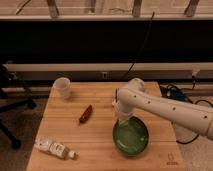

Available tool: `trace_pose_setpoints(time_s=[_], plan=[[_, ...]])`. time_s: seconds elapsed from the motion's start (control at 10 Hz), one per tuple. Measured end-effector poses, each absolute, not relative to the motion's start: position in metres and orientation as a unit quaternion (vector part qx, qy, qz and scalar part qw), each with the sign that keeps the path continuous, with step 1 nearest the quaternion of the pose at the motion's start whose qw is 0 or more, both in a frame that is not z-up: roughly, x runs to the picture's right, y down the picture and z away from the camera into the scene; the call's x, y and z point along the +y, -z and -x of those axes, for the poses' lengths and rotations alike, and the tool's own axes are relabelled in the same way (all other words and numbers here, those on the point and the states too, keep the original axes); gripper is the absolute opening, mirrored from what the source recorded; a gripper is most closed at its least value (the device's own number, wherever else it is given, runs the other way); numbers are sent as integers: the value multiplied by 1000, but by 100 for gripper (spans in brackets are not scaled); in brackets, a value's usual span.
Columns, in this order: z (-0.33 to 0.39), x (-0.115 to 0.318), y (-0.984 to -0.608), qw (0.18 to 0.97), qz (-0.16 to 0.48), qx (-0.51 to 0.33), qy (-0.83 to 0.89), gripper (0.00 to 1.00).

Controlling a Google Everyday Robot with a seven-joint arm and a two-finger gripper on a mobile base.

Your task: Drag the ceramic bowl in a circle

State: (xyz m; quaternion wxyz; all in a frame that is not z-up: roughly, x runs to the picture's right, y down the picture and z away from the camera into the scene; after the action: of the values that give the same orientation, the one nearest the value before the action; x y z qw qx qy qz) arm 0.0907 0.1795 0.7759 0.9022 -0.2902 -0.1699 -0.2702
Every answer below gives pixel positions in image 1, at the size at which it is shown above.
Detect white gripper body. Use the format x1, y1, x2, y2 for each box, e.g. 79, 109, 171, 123
112, 100, 133, 123

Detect black office chair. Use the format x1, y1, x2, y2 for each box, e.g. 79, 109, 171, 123
0, 64, 36, 150

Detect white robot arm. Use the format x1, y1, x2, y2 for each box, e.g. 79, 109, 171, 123
113, 78, 213, 141

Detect white wall plug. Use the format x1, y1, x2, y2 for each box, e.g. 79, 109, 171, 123
191, 68, 200, 77

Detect black floor cables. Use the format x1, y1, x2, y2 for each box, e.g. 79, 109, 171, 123
160, 83, 213, 145

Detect black hanging cable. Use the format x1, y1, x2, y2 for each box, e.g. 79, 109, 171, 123
120, 11, 156, 82

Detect white squeeze tube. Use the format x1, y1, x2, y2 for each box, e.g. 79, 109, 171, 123
34, 137, 76, 159

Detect white plastic cup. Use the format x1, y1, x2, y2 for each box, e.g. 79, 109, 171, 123
53, 77, 71, 99

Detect green ceramic bowl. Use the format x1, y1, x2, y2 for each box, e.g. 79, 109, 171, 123
113, 116, 149, 156

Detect brown red pepper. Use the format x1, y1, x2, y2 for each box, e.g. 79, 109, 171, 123
79, 105, 93, 124

